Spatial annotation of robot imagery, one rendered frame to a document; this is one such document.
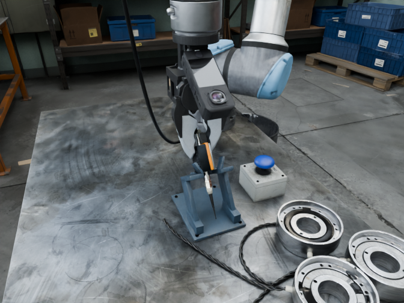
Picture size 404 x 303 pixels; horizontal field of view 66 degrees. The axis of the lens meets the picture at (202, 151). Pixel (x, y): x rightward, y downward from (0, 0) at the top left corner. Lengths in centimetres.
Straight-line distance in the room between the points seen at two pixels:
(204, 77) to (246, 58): 35
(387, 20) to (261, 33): 344
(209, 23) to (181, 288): 38
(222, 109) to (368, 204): 173
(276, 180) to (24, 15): 368
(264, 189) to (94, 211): 33
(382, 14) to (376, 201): 257
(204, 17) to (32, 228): 46
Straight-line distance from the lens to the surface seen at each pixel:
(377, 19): 424
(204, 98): 43
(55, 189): 73
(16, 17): 407
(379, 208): 208
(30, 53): 437
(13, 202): 216
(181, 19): 47
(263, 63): 78
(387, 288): 52
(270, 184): 63
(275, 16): 80
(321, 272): 51
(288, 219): 57
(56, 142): 91
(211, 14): 47
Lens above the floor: 121
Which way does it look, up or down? 31 degrees down
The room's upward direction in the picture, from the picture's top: straight up
